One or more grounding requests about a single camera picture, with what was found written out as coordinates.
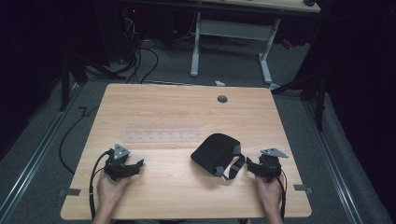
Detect right hand-held gripper cable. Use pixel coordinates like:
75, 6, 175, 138
264, 162, 288, 221

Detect hand-held gripper cable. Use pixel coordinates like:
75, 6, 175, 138
264, 162, 288, 221
89, 149, 112, 220

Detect person's right hand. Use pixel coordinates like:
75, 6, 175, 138
254, 173, 286, 218

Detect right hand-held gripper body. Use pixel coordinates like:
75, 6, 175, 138
257, 147, 290, 183

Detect white metal frame desk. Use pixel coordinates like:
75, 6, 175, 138
189, 0, 322, 91

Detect black floor cable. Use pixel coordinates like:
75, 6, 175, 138
58, 105, 100, 175

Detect grey tape piece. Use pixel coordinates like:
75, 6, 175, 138
293, 184, 314, 196
58, 188, 82, 198

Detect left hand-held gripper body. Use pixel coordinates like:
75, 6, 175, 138
104, 143, 135, 182

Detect person's left hand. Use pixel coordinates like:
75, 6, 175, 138
96, 169, 132, 218

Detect metal floor rail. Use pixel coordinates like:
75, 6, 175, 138
302, 101, 366, 224
0, 81, 82, 217

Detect bundle of black cables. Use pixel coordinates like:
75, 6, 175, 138
87, 13, 161, 86

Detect transparent plastic strip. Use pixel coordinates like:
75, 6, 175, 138
125, 128, 201, 144

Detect black metal stand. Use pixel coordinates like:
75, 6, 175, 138
270, 52, 329, 133

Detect left hand-held gripper cable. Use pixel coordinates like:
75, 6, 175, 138
89, 149, 112, 220

